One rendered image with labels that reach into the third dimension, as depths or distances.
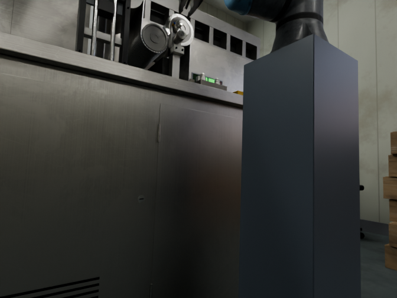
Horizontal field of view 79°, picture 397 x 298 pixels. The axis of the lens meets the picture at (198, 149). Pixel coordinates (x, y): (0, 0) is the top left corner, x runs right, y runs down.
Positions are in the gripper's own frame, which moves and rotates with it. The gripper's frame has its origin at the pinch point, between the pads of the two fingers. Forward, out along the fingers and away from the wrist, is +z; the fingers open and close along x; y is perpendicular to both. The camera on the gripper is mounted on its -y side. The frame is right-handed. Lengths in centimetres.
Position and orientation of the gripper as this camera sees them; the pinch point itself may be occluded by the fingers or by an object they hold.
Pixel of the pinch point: (185, 13)
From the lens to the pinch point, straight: 120.7
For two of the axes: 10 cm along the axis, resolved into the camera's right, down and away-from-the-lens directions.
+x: -8.3, -0.7, -5.5
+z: -4.5, 6.7, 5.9
